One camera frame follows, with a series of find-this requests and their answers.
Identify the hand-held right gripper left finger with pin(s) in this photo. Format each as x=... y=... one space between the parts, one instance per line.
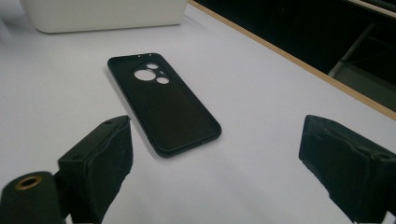
x=93 y=161

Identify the grey metal stand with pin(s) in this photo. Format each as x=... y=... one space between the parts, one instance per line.
x=351 y=51

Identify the white rectangular storage box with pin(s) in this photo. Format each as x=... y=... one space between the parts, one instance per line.
x=102 y=15

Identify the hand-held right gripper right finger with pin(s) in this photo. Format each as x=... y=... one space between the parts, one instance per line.
x=348 y=165

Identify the black phone case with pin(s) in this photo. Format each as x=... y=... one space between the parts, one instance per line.
x=174 y=118

